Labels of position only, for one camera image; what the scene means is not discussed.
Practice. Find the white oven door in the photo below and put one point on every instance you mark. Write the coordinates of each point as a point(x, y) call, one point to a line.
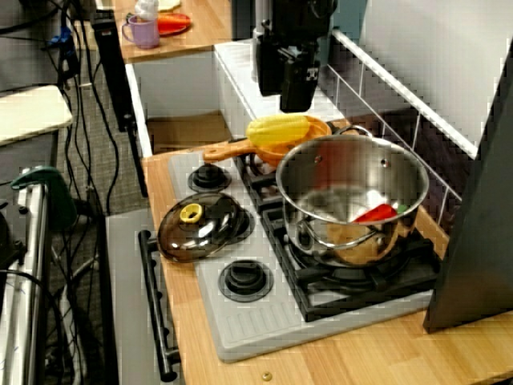
point(128, 301)

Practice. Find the purple plastic cup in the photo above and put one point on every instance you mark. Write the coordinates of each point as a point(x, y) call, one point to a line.
point(144, 34)

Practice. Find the black burner grate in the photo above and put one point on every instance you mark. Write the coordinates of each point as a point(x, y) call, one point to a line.
point(360, 293)
point(256, 184)

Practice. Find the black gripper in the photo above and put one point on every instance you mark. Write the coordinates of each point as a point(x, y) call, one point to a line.
point(296, 32)

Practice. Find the yellow toy corn cob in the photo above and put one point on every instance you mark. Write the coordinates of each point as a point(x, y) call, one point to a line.
point(276, 130)

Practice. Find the silver metal frame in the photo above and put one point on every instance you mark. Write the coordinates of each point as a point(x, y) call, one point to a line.
point(34, 280)

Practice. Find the black slanted panel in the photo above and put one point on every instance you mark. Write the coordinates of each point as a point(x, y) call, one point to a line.
point(473, 240)

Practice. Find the gray toy stove plate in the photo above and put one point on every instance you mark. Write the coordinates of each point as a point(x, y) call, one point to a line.
point(248, 325)

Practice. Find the black stove knob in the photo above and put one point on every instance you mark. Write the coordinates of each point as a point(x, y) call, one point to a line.
point(208, 178)
point(244, 280)

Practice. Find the red orange plate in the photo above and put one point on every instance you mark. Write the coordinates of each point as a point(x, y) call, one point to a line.
point(172, 24)

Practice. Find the black metal post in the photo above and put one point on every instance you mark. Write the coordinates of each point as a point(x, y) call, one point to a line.
point(112, 72)

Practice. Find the white toy sink basin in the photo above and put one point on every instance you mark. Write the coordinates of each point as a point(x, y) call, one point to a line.
point(180, 88)

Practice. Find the stainless steel pot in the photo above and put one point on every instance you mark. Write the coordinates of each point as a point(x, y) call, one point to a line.
point(360, 248)

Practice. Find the beige board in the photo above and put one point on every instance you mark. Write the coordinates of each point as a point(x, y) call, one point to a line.
point(28, 112)

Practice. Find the orange toy frying pan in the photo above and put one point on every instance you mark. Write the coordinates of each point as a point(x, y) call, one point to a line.
point(224, 153)

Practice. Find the red white toy vegetable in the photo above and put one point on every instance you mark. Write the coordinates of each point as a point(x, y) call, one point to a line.
point(376, 212)

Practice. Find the glass lid with yellow knob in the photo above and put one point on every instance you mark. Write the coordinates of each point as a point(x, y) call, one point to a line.
point(200, 240)

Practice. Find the brass screw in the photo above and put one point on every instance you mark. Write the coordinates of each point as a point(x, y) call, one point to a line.
point(266, 376)

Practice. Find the white toy object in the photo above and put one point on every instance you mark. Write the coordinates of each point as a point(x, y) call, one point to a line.
point(146, 9)

